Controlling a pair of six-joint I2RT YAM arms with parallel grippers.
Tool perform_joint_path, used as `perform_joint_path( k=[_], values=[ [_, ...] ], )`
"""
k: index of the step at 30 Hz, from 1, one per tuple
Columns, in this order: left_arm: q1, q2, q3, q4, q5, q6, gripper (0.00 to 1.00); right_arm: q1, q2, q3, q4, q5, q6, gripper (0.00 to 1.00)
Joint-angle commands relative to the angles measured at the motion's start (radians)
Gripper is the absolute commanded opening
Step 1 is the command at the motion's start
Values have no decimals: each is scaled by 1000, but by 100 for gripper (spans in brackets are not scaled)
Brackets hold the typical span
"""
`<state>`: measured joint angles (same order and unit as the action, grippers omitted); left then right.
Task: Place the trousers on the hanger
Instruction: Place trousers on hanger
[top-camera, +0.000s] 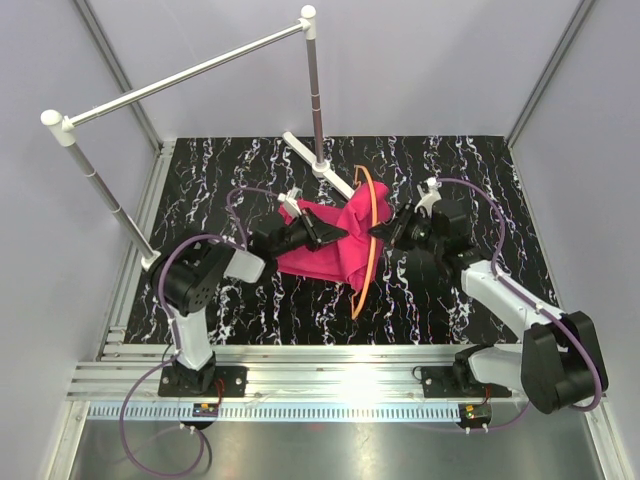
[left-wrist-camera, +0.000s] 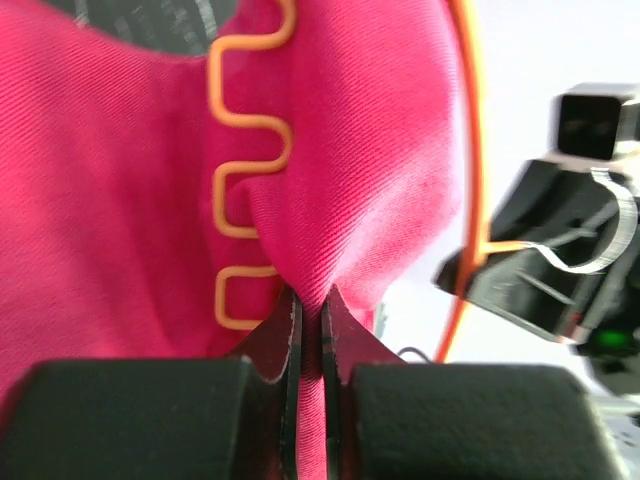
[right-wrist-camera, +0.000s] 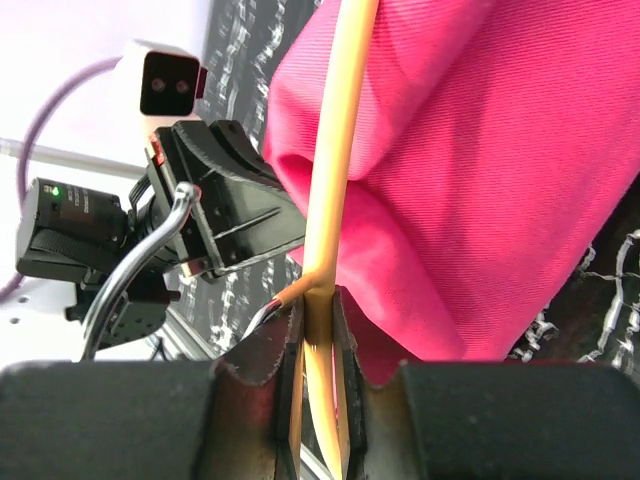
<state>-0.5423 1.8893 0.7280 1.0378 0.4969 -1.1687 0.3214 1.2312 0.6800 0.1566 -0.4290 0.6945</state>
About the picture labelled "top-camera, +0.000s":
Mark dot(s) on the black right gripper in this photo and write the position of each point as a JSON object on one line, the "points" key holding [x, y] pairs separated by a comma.
{"points": [[395, 230]]}

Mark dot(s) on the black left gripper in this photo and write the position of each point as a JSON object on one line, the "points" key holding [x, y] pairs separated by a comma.
{"points": [[318, 232]]}

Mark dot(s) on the pink trousers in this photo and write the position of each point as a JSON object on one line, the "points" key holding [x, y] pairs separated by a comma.
{"points": [[347, 260]]}

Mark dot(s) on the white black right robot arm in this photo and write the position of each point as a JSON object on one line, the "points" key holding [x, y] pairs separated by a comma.
{"points": [[560, 363]]}

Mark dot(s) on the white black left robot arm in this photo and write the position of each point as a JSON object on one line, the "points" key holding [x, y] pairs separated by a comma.
{"points": [[186, 274]]}

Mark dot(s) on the right controller board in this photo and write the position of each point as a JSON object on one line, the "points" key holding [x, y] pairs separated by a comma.
{"points": [[475, 412]]}

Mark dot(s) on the controller board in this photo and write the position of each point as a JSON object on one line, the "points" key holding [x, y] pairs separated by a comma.
{"points": [[475, 412], [206, 410]]}

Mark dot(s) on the left controller board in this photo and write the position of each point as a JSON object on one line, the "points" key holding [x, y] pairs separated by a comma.
{"points": [[206, 410]]}

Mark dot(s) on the silver white clothes rack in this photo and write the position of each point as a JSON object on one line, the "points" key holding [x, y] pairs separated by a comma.
{"points": [[62, 127]]}

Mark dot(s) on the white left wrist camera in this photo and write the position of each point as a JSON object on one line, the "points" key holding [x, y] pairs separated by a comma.
{"points": [[289, 201]]}

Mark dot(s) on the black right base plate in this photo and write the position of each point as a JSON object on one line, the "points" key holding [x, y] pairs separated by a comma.
{"points": [[450, 382]]}

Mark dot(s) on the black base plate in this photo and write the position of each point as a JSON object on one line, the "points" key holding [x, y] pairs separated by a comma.
{"points": [[211, 381], [450, 382]]}

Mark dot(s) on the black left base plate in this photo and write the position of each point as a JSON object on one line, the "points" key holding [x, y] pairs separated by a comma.
{"points": [[211, 381]]}

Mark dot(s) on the aluminium frame rail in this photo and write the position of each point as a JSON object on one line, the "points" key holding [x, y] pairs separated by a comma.
{"points": [[358, 374]]}

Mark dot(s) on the slotted white cable duct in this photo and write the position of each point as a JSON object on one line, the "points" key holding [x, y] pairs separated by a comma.
{"points": [[278, 412]]}

